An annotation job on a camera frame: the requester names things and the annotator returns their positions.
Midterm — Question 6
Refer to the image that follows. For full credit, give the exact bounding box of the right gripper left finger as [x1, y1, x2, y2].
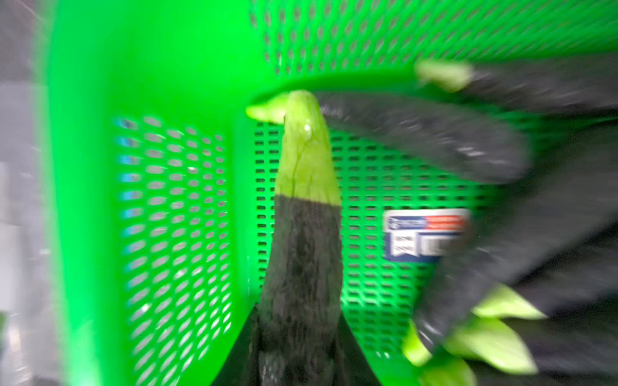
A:
[211, 306, 261, 386]

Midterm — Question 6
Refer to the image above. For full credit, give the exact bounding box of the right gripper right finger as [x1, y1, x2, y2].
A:
[335, 315, 381, 386]

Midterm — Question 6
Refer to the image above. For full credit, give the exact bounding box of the basket label sticker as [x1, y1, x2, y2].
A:
[383, 208, 471, 263]

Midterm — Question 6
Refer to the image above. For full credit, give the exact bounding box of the eggplant with green stem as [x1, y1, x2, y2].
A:
[257, 91, 343, 385]

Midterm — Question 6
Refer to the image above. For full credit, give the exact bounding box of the green plastic basket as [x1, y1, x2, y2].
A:
[41, 1, 617, 385]

